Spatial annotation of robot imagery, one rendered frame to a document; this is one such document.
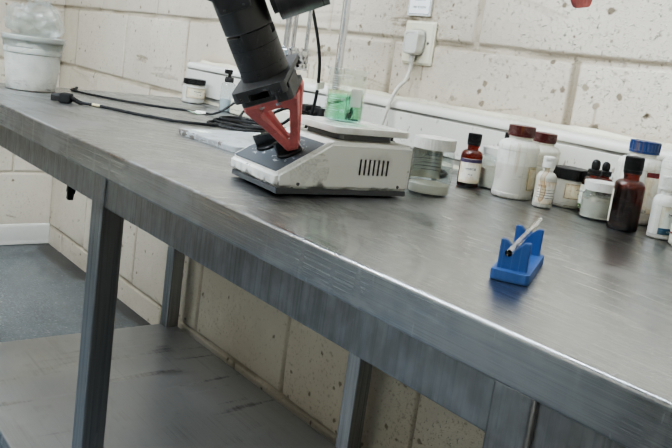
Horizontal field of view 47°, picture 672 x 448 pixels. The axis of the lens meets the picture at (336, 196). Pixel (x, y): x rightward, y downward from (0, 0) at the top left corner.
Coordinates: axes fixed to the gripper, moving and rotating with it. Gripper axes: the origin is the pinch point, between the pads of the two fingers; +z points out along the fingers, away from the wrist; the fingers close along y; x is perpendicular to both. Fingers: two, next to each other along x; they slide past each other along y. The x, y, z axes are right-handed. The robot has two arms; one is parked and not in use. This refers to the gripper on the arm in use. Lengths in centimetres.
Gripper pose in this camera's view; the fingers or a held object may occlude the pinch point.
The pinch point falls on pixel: (291, 141)
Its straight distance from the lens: 94.9
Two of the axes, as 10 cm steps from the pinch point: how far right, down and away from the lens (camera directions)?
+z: 3.1, 8.6, 4.2
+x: -9.5, 2.2, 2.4
